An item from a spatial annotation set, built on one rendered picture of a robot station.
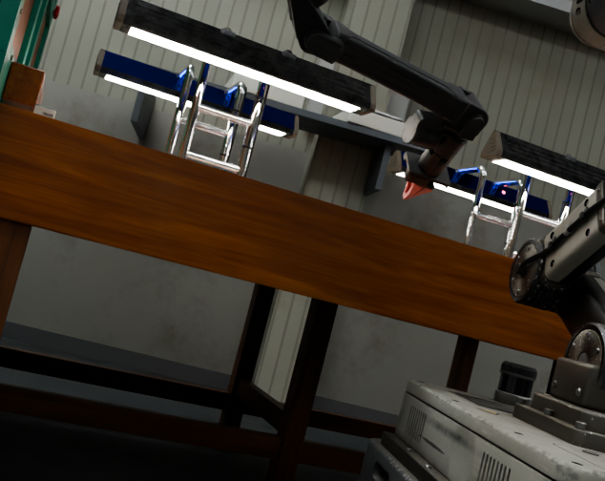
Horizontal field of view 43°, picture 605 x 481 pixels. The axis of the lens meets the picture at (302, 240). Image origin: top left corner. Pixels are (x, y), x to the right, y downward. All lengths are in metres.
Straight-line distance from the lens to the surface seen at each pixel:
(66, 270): 4.03
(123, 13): 1.73
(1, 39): 1.36
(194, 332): 4.00
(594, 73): 4.69
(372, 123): 3.55
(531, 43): 4.57
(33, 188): 1.37
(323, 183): 3.80
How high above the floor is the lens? 0.59
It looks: 4 degrees up
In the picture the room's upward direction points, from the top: 14 degrees clockwise
